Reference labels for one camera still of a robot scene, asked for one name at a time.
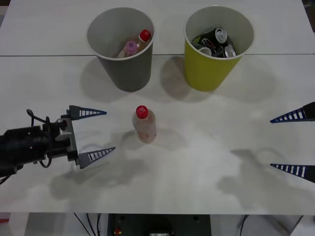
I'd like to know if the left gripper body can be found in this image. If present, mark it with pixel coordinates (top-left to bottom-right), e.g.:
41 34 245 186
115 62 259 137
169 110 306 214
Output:
42 114 80 162

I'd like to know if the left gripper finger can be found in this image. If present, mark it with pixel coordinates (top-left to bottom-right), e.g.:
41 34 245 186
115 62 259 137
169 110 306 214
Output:
78 147 116 170
68 105 108 121

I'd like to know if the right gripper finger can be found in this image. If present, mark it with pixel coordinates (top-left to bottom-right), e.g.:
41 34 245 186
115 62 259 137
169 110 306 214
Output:
270 163 315 184
270 101 315 123

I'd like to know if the orange-label red-cap plastic bottle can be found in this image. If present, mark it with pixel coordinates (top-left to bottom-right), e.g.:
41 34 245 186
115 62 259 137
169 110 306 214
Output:
131 105 158 144

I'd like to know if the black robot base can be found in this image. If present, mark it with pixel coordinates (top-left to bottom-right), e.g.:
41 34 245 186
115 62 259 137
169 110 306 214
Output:
107 213 211 236

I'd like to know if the grey plastic bin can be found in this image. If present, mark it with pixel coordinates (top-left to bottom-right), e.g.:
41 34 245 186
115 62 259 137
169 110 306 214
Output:
86 6 155 93

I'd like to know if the pink-cap plastic bottle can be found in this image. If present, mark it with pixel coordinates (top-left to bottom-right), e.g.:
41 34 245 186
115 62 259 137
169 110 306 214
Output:
124 40 138 56

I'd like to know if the small red-cap plastic bottle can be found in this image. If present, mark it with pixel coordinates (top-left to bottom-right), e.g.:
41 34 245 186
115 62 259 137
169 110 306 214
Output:
115 29 152 59

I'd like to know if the yellow-green plastic bin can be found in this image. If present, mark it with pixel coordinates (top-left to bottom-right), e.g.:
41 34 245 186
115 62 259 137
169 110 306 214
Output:
183 5 255 93

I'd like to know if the black can red print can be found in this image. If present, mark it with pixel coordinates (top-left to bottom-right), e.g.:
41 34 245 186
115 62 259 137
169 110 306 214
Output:
200 38 218 50

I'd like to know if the black cable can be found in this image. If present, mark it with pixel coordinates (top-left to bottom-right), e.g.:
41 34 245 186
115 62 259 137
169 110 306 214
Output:
86 213 102 236
73 212 87 236
239 214 248 236

